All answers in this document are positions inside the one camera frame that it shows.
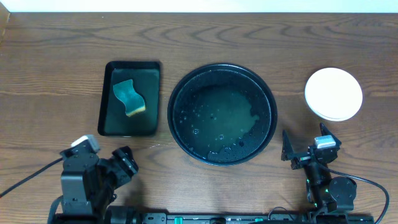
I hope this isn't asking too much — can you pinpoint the black rectangular tray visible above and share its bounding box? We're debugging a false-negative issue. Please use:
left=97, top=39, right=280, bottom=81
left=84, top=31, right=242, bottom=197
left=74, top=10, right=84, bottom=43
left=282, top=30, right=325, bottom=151
left=98, top=61, right=161, bottom=136

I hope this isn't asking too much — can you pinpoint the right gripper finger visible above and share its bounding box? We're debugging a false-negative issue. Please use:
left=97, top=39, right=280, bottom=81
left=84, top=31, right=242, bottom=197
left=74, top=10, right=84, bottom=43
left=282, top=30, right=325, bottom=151
left=281, top=130, right=294, bottom=161
left=320, top=123, right=333, bottom=136

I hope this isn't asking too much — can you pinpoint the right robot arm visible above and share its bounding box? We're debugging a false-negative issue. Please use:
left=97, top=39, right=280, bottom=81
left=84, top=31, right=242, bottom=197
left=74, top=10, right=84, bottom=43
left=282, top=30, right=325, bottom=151
left=281, top=123, right=357, bottom=213

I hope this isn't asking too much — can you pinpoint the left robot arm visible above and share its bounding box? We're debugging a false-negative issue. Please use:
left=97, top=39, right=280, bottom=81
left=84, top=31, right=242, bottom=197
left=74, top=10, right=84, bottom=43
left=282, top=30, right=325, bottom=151
left=47, top=143, right=140, bottom=223

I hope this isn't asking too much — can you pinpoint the green yellow sponge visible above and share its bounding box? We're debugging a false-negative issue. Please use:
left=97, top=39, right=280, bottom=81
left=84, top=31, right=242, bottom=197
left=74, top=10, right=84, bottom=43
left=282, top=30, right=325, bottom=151
left=113, top=79, right=146, bottom=117

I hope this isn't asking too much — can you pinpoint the white pink plate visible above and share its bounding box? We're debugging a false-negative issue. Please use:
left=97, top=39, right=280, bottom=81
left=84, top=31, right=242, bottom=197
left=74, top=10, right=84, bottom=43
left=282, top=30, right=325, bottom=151
left=304, top=68, right=363, bottom=121

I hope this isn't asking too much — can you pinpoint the black round tray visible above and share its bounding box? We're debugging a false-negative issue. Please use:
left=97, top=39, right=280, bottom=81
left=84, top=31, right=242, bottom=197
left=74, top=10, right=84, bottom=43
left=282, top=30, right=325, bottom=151
left=167, top=63, right=277, bottom=166

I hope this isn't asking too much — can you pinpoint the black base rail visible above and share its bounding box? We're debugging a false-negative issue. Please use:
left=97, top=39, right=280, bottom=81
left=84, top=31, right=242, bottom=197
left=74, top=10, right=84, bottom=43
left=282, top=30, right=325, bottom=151
left=103, top=206, right=374, bottom=224

